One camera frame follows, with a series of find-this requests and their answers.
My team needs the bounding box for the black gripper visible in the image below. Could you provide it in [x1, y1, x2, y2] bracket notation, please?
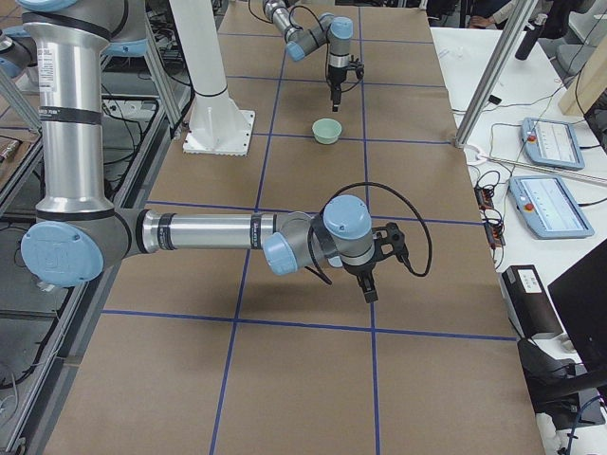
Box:
[343, 250, 384, 302]
[327, 54, 364, 112]

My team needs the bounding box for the light green bowl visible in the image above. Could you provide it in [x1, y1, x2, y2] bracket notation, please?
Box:
[312, 118, 342, 145]

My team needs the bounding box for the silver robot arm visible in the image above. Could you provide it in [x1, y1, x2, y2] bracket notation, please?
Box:
[262, 1, 364, 112]
[17, 1, 383, 303]

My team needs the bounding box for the black box with label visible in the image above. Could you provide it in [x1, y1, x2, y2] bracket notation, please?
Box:
[501, 264, 563, 339]

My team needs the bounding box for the near blue teach pendant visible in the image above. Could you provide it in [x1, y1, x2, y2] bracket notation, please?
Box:
[508, 175, 595, 240]

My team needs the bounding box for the blue teach pendant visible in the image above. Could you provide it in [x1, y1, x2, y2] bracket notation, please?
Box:
[521, 118, 585, 171]
[508, 175, 595, 240]

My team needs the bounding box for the black bottle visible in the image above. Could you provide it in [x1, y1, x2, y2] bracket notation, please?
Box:
[514, 13, 547, 61]

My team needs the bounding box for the black monitor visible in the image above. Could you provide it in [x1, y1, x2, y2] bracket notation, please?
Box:
[548, 241, 606, 369]

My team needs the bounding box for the far blue teach pendant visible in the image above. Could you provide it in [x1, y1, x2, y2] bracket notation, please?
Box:
[521, 118, 585, 171]

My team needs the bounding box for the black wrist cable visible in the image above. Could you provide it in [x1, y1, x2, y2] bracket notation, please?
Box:
[331, 182, 432, 278]

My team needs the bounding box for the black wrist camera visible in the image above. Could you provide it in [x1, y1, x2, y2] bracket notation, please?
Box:
[374, 222, 409, 264]

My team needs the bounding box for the white pedestal base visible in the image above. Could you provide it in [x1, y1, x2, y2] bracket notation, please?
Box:
[170, 0, 255, 156]

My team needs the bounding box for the aluminium frame post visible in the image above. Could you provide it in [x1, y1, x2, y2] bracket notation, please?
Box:
[453, 0, 537, 148]

